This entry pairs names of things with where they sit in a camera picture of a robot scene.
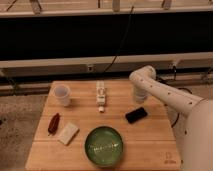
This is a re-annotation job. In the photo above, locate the small white cube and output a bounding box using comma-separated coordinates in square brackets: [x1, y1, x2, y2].
[99, 106, 104, 112]

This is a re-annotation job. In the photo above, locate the green bowl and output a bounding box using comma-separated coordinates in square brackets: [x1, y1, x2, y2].
[84, 126, 124, 167]

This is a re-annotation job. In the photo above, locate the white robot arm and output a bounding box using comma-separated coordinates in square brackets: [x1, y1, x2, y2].
[129, 65, 213, 171]

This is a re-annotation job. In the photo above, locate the black eraser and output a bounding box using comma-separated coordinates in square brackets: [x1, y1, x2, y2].
[125, 107, 148, 124]

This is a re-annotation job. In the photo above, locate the white rectangular block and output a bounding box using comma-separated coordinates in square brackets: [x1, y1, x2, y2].
[57, 122, 79, 145]

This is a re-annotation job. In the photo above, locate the translucent plastic cup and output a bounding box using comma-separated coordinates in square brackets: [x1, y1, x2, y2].
[53, 85, 71, 107]

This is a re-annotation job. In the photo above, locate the dark red marker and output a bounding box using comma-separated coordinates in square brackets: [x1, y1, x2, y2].
[48, 113, 60, 135]

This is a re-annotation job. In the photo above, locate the black hanging cable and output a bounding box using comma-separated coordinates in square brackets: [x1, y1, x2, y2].
[101, 5, 135, 74]

